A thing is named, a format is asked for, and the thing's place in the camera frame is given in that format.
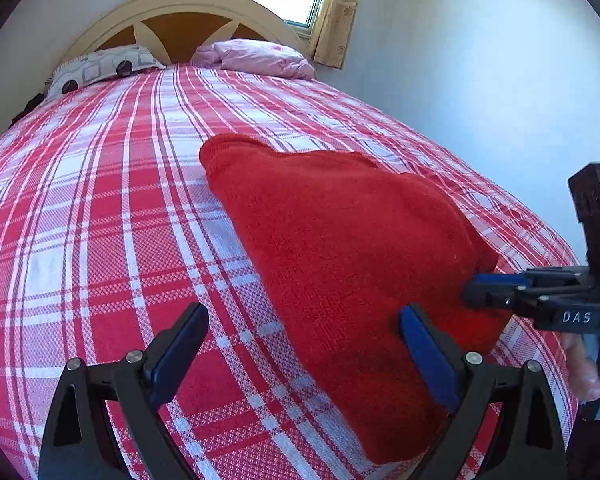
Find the grey patterned pillow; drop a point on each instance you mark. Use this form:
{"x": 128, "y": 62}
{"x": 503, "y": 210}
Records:
{"x": 100, "y": 67}

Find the pink pillow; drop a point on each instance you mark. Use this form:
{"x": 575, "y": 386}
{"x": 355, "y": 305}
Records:
{"x": 260, "y": 55}

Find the person's right hand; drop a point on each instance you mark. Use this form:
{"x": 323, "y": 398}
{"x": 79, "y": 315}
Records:
{"x": 582, "y": 370}

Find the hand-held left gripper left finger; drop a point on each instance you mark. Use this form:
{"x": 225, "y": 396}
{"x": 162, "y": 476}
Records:
{"x": 177, "y": 355}

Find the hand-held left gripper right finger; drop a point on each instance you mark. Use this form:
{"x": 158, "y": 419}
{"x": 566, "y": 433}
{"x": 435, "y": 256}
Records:
{"x": 425, "y": 355}

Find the red knit sweater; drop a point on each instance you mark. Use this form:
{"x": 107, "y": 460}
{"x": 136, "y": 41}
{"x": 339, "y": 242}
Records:
{"x": 350, "y": 240}

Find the red plaid bedspread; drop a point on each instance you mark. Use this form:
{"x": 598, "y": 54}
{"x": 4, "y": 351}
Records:
{"x": 105, "y": 210}

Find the beige patterned curtain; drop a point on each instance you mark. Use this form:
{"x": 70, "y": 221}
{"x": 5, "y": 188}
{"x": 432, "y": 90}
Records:
{"x": 337, "y": 25}

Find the cream wooden headboard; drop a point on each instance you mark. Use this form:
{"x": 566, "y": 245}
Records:
{"x": 190, "y": 0}

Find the dark cloth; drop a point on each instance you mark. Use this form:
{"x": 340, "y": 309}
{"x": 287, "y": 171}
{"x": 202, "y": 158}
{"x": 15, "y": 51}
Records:
{"x": 30, "y": 107}

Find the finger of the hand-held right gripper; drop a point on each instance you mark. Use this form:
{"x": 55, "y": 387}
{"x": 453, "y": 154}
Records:
{"x": 505, "y": 280}
{"x": 485, "y": 297}

